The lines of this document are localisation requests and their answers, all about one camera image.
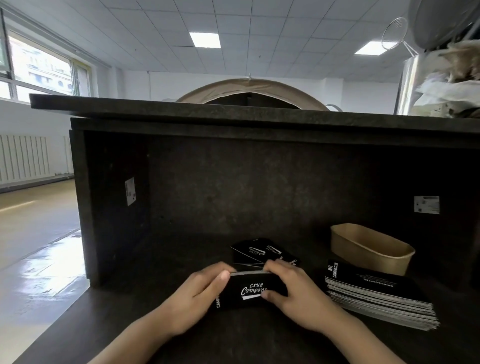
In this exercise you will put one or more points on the person's right hand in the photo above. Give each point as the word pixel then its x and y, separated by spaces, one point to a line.
pixel 305 300

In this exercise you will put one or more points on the person's left hand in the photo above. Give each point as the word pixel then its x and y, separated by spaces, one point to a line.
pixel 189 300

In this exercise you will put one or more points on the person's left thumb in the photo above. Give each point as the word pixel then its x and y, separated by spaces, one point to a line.
pixel 219 285

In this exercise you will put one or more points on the person's right thumb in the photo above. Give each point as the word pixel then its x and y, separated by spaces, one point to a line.
pixel 275 297

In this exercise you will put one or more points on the deck of black cards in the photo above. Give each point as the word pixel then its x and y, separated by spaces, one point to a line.
pixel 245 296

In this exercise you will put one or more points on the person's left forearm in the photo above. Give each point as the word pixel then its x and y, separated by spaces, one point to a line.
pixel 135 343

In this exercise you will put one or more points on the person's right forearm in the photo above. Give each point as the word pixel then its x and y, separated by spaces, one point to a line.
pixel 362 343

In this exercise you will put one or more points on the loose pile of black cards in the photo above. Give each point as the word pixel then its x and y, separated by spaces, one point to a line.
pixel 255 252

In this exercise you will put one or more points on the stack of black flyers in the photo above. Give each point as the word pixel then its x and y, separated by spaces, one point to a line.
pixel 378 296

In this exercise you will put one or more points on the brown paper bowl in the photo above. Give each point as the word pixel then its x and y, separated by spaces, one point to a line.
pixel 369 247

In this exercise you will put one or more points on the dark stone counter unit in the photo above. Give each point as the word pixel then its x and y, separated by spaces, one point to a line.
pixel 240 180

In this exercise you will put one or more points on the white label sticker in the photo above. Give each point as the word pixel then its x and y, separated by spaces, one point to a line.
pixel 426 204
pixel 130 191

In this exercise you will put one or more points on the beige dome tent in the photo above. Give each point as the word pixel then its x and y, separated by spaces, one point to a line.
pixel 225 92

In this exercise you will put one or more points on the square ceiling light panel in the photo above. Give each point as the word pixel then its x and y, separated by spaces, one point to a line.
pixel 373 48
pixel 204 40

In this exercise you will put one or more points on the stainless steel pot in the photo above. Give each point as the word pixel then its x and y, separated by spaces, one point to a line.
pixel 408 86

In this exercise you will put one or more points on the large metal bowl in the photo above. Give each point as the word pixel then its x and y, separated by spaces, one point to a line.
pixel 438 20

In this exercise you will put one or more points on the white wall radiator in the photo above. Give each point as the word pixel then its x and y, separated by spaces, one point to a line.
pixel 26 159

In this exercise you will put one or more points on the window with metal frame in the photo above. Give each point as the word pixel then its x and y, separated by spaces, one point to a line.
pixel 37 71

